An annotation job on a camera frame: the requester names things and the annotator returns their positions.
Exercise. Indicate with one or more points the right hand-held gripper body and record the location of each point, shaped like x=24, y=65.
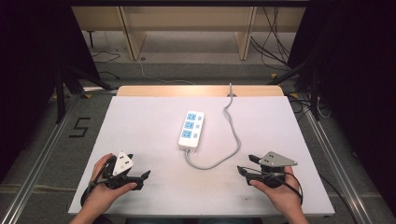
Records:
x=275, y=160

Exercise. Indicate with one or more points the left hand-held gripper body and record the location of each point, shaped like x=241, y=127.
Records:
x=122, y=165

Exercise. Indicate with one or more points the person's left hand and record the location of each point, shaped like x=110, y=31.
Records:
x=99, y=193

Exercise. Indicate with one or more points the person's right hand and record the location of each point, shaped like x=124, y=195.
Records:
x=285, y=196

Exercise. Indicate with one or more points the white table cover sheet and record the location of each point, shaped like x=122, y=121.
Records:
x=149, y=124

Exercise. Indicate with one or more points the black tape floor mark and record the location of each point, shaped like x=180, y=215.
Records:
x=79, y=127

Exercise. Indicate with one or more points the white and blue power strip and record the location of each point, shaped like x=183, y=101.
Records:
x=190, y=137

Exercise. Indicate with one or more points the black tripod stand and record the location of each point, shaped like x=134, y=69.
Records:
x=315, y=93
x=60, y=93

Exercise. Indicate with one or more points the black curtain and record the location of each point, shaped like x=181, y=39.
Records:
x=31, y=77
x=358, y=77

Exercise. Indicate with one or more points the light wooden bench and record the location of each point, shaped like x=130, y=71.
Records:
x=186, y=18

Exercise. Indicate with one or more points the aluminium floor rail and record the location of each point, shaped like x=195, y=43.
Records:
x=34, y=168
x=336, y=161

